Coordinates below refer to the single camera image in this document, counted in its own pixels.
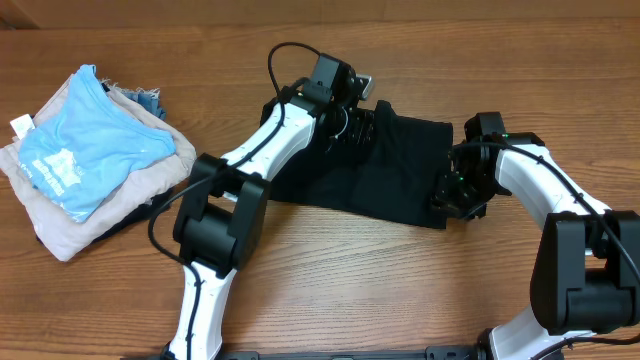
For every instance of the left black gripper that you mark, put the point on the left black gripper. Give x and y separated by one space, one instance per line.
360 129

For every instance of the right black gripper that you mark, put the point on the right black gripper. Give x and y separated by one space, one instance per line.
451 192

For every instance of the black t-shirt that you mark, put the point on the black t-shirt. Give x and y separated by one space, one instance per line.
394 181

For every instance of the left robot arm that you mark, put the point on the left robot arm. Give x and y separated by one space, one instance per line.
222 210

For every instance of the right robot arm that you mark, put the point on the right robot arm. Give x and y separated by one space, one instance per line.
585 281

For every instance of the blue denim garment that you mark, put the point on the blue denim garment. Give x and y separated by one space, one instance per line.
148 99

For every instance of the dark garment under pile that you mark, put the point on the dark garment under pile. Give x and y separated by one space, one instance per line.
55 228

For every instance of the beige folded garment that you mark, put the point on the beige folded garment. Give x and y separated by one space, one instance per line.
153 179

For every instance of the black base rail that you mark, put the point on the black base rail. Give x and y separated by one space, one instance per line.
345 355

